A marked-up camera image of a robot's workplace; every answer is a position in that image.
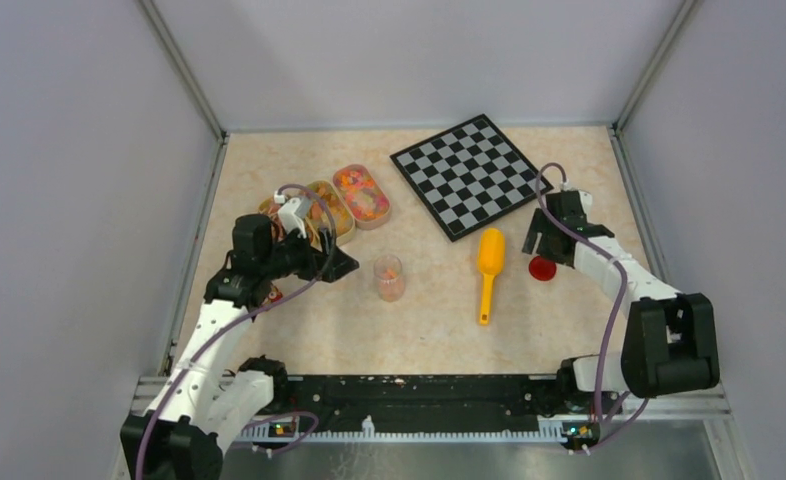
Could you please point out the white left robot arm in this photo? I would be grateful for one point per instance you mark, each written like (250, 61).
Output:
(188, 427)

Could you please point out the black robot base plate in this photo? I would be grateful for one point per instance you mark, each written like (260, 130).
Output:
(490, 403)

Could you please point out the black white chessboard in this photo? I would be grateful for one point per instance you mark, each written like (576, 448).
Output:
(469, 176)

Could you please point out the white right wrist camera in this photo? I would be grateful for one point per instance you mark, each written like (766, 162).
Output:
(574, 201)

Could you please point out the pink tray with candies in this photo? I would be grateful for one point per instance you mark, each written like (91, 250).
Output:
(363, 196)

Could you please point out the yellow tray with lollipops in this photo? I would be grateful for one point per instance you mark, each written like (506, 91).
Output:
(270, 208)

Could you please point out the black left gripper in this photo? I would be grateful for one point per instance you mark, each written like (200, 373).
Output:
(313, 257)

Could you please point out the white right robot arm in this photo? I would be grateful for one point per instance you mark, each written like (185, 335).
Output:
(669, 345)

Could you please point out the clear glass jar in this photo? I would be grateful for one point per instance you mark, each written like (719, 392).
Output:
(389, 277)

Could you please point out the red jar lid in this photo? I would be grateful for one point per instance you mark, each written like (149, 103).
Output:
(542, 269)

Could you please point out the yellow plastic scoop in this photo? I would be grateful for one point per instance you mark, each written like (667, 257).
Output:
(490, 263)

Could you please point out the red owl toy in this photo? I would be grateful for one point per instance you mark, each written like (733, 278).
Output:
(273, 295)

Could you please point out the cream tray with gummies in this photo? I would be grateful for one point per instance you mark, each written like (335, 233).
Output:
(344, 222)

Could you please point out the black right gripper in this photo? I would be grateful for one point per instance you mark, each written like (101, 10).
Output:
(541, 225)

